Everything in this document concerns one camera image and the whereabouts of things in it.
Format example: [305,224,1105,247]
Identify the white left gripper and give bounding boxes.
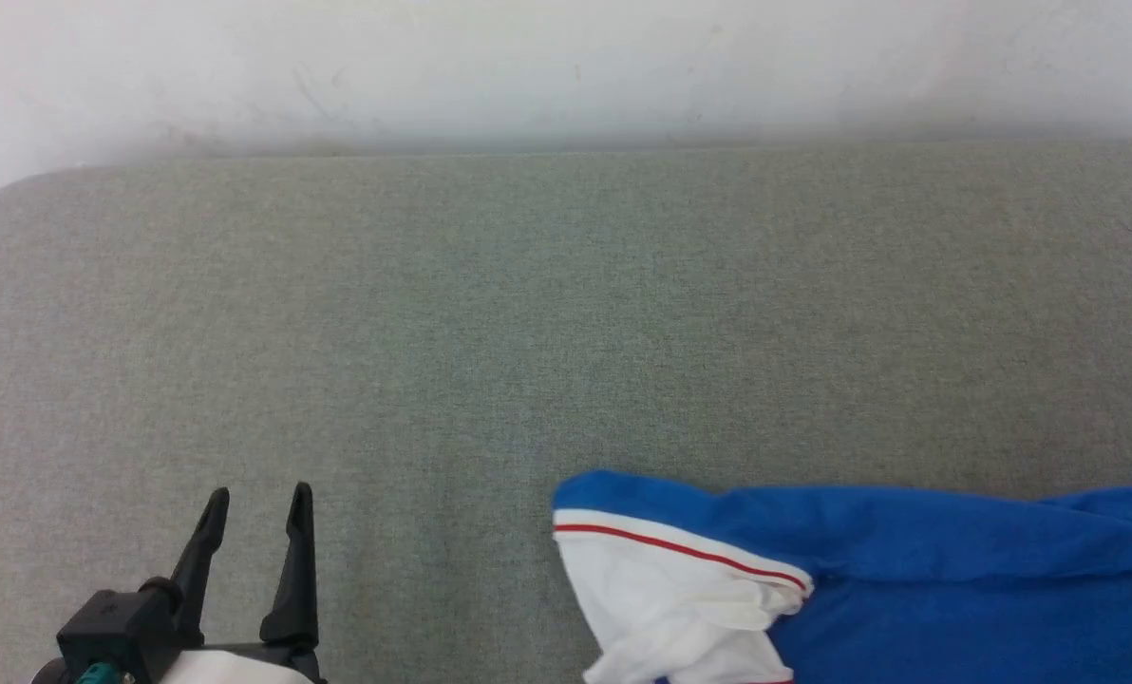
[158,482,328,684]

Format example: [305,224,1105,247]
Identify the blue white red-striped garment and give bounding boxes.
[551,469,1132,684]

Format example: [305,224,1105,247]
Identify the beige grey fabric sofa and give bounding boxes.
[0,141,1132,684]

